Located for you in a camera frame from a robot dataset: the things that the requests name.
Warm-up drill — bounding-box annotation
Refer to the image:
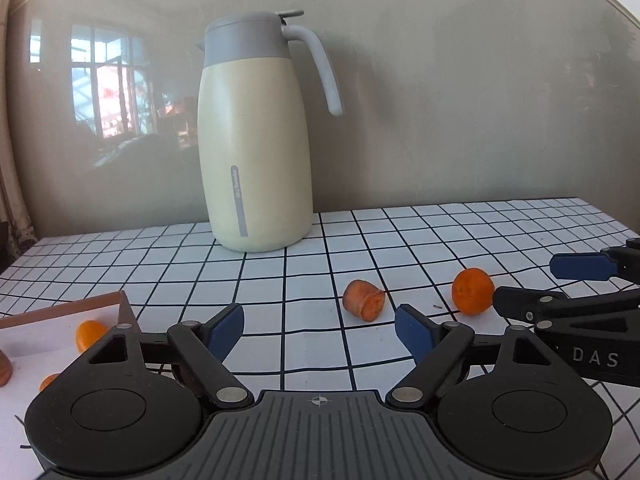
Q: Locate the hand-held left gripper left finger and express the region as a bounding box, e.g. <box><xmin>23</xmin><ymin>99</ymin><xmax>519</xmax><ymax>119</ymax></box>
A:
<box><xmin>75</xmin><ymin>302</ymin><xmax>256</xmax><ymax>409</ymax></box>

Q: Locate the round carrot piece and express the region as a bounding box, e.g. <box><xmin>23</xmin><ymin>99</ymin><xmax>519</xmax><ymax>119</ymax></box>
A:
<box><xmin>451</xmin><ymin>268</ymin><xmax>495</xmax><ymax>316</ymax></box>

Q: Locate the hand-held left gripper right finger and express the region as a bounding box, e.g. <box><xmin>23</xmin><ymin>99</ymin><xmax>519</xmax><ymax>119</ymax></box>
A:
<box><xmin>386</xmin><ymin>304</ymin><xmax>556</xmax><ymax>408</ymax></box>

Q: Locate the cream and grey thermos jug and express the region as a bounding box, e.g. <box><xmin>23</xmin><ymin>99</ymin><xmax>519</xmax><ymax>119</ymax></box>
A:
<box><xmin>194</xmin><ymin>9</ymin><xmax>345</xmax><ymax>253</ymax></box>

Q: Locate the white cutting board wooden edge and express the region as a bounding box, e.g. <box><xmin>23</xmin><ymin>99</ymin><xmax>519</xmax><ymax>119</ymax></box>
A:
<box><xmin>0</xmin><ymin>290</ymin><xmax>146</xmax><ymax>480</ymax></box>

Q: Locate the small orange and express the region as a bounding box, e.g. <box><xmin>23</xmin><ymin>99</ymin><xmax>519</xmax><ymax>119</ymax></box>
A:
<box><xmin>75</xmin><ymin>320</ymin><xmax>111</xmax><ymax>352</ymax></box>

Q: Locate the tapered carrot piece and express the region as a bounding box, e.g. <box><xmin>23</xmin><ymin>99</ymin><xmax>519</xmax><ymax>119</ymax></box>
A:
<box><xmin>343</xmin><ymin>280</ymin><xmax>386</xmax><ymax>322</ymax></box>

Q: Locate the white checked tablecloth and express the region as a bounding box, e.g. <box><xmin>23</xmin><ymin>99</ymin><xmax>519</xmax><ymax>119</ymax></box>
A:
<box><xmin>0</xmin><ymin>197</ymin><xmax>640</xmax><ymax>480</ymax></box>

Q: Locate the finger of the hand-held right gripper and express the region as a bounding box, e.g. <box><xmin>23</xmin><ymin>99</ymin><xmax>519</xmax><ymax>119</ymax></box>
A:
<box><xmin>492</xmin><ymin>285</ymin><xmax>640</xmax><ymax>331</ymax></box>
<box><xmin>549</xmin><ymin>237</ymin><xmax>640</xmax><ymax>282</ymax></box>

